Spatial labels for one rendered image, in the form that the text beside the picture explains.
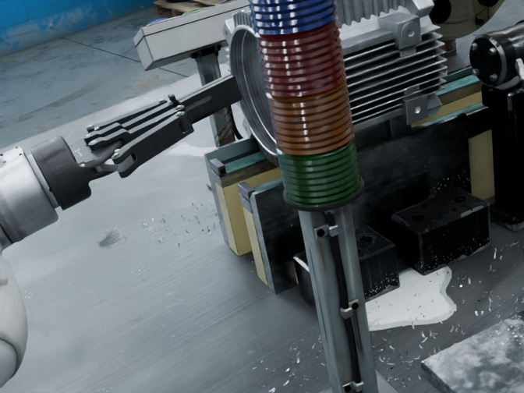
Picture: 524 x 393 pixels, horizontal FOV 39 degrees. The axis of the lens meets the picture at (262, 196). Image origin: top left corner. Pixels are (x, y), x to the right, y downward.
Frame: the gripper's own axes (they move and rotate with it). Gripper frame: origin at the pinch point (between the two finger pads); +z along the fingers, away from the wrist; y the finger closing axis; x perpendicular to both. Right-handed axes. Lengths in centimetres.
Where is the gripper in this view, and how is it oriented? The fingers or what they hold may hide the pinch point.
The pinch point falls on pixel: (209, 99)
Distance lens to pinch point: 85.9
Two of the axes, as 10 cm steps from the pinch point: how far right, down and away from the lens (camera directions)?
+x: 3.1, 8.2, 4.8
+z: 8.5, -4.6, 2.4
